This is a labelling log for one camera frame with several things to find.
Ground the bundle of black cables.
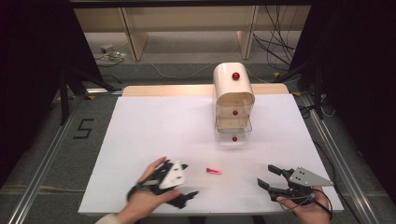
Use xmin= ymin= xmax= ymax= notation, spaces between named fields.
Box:
xmin=252 ymin=5 xmax=297 ymax=67

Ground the light wooden desk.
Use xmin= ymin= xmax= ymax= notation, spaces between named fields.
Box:
xmin=73 ymin=5 xmax=312 ymax=62

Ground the person's left hand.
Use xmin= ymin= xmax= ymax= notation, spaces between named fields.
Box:
xmin=117 ymin=156 xmax=183 ymax=224

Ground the cream drawer cabinet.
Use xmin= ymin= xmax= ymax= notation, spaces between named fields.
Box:
xmin=212 ymin=62 xmax=256 ymax=134

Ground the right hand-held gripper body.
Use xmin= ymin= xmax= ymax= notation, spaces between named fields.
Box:
xmin=268 ymin=166 xmax=334 ymax=206

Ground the white table cover sheet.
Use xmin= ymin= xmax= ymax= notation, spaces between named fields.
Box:
xmin=78 ymin=93 xmax=345 ymax=217

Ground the white floor cable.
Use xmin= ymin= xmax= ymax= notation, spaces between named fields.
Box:
xmin=146 ymin=57 xmax=219 ymax=80

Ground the person's right hand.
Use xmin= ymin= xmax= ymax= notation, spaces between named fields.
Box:
xmin=276 ymin=186 xmax=332 ymax=224

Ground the black tripod stand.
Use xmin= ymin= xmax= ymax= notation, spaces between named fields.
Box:
xmin=276 ymin=61 xmax=327 ymax=121
xmin=58 ymin=65 xmax=123 ymax=126

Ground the black curtain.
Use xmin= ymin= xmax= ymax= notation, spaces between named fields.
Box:
xmin=289 ymin=0 xmax=396 ymax=198
xmin=0 ymin=0 xmax=105 ymax=189

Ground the clear drawer with red knob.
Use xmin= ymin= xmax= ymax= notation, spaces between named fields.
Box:
xmin=215 ymin=115 xmax=254 ymax=146

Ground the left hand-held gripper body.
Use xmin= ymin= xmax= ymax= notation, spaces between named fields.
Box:
xmin=126 ymin=160 xmax=191 ymax=203

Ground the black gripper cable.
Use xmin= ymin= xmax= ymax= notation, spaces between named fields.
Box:
xmin=311 ymin=188 xmax=334 ymax=220

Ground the metal floor rail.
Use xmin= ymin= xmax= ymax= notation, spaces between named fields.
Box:
xmin=299 ymin=92 xmax=381 ymax=224
xmin=7 ymin=98 xmax=86 ymax=224

